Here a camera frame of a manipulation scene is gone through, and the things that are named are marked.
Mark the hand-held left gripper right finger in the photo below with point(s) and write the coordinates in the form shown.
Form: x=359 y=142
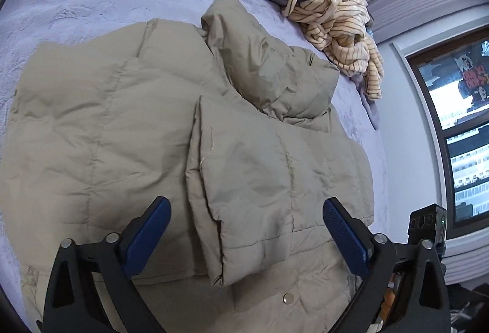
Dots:
x=345 y=237

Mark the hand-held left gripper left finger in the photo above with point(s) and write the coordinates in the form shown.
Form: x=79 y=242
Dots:
x=147 y=232

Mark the beige puffer jacket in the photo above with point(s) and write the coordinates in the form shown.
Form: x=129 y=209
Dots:
x=114 y=126

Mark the dark framed window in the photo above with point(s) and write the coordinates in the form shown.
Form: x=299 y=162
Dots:
x=458 y=149

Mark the cartoon window sticker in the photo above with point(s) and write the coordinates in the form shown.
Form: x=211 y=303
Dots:
x=473 y=81

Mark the cream striped blanket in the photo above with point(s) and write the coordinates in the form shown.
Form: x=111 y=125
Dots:
x=344 y=27

